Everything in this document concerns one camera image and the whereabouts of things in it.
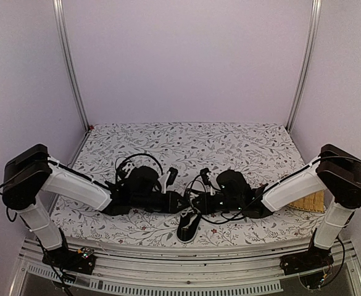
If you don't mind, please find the front aluminium rail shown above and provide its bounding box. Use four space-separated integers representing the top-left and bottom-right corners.
9 238 361 295

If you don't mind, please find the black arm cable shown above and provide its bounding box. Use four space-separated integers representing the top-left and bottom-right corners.
185 177 261 224
117 152 164 176

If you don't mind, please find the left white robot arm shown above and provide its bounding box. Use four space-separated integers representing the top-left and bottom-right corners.
0 144 188 268

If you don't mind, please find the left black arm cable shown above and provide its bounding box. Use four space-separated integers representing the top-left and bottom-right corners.
117 152 164 176

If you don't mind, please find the aluminium frame post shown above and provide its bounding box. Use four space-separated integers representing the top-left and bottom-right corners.
286 0 322 134
52 0 90 132

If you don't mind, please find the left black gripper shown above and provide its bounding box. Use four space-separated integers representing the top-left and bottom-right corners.
131 191 191 214

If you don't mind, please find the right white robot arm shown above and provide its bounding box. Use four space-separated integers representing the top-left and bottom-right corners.
192 144 361 269

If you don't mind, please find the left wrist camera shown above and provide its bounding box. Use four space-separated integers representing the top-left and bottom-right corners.
158 167 178 194

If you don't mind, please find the woven bamboo tray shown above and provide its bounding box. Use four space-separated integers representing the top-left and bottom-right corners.
281 173 326 213

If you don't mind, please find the left aluminium frame post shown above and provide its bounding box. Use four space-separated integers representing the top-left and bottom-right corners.
52 0 90 132

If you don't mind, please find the right aluminium frame post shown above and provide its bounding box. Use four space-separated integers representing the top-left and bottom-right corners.
286 0 322 134

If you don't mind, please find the floral patterned table mat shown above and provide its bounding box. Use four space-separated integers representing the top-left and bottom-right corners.
51 123 323 247

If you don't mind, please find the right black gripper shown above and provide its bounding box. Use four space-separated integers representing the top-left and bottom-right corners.
191 192 243 215

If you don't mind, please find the black canvas sneaker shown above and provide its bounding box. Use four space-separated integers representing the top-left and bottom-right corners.
176 191 202 243
115 156 136 182

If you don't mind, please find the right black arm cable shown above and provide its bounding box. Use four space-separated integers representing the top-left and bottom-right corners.
185 177 261 224

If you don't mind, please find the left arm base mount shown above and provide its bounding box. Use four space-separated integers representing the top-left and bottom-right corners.
42 241 97 275

